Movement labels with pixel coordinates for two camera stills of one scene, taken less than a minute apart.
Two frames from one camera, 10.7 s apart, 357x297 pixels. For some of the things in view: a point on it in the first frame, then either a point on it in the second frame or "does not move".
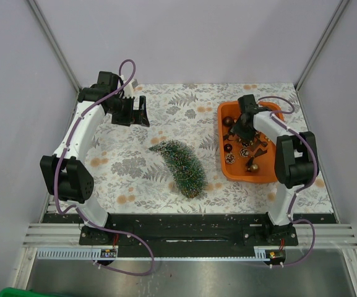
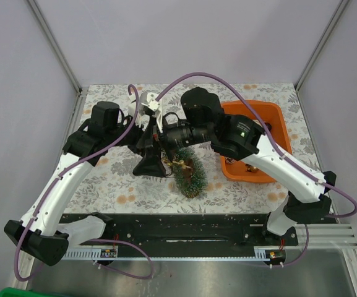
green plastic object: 13,292 does not move
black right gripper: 247,137 -> 151,164
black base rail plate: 187,235 does not move
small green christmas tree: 187,168 does not move
